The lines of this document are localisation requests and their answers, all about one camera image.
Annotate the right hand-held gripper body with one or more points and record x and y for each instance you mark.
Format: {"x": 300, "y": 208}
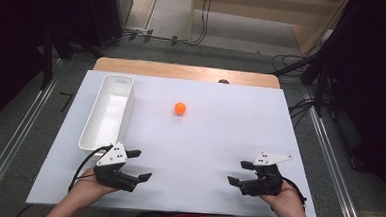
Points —
{"x": 267, "y": 182}

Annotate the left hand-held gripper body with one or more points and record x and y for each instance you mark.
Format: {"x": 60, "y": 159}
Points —
{"x": 110, "y": 176}

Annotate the white plastic bin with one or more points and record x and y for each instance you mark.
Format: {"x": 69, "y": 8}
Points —
{"x": 109, "y": 114}

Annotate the orange ball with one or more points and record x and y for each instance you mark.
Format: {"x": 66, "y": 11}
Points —
{"x": 180, "y": 108}

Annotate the person's left hand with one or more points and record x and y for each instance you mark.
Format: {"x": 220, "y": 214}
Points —
{"x": 88, "y": 188}

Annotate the person's right hand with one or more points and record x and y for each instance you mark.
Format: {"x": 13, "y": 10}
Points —
{"x": 286, "y": 202}

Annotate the white board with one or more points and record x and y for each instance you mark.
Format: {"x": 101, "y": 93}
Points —
{"x": 195, "y": 148}

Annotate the small dark knob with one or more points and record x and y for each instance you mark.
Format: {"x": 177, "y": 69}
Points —
{"x": 223, "y": 81}

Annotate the wooden table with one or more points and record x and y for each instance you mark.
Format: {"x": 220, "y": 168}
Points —
{"x": 183, "y": 70}

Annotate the white power strip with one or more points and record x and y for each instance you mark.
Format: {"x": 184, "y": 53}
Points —
{"x": 136, "y": 30}

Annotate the dark cabinet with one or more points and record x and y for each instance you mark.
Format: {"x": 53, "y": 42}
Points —
{"x": 109, "y": 14}

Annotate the dark curtain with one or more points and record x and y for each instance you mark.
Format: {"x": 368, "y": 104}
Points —
{"x": 14, "y": 45}
{"x": 376, "y": 81}

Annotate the light wooden platform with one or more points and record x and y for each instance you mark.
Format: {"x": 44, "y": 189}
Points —
{"x": 253, "y": 5}

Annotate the metal floor rail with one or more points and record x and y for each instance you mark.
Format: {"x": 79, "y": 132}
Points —
{"x": 12, "y": 142}
{"x": 331, "y": 162}

